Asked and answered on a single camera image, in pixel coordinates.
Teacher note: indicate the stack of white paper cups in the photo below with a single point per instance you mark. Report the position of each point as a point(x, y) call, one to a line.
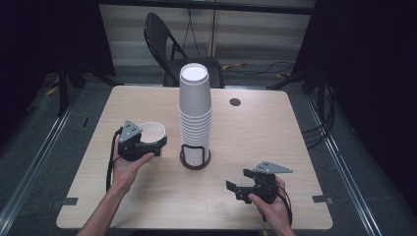
point(195, 98)

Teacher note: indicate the metal floor rail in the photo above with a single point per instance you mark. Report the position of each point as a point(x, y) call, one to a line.
point(29, 173)
point(347, 170)

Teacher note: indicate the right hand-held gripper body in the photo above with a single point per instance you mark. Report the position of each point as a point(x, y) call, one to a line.
point(265, 187)

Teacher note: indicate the person's right hand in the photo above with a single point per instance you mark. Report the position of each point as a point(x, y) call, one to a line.
point(277, 213)

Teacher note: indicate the black curtain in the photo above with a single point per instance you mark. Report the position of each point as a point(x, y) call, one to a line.
point(39, 39)
point(370, 82)

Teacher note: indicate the black folding chair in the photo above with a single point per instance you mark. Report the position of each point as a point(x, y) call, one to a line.
point(157, 36)

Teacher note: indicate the person's left hand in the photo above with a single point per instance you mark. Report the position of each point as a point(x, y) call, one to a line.
point(126, 173)

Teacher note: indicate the round dark table grommet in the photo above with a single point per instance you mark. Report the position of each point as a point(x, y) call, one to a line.
point(235, 102)

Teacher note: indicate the grey tape strip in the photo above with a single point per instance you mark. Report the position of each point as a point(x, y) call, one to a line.
point(322, 199)
point(69, 201)

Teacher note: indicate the beige vertical pole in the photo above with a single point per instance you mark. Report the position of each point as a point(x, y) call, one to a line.
point(213, 32)

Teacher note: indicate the black metal stand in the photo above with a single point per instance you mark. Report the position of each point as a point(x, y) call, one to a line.
point(288, 81)
point(63, 95)

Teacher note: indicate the single white paper cup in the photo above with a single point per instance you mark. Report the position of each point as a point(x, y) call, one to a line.
point(152, 132)

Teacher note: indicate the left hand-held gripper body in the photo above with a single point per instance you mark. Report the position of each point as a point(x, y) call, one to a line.
point(129, 144)

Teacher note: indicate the yellow floor tape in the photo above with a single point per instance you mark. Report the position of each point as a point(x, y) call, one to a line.
point(51, 90)
point(233, 66)

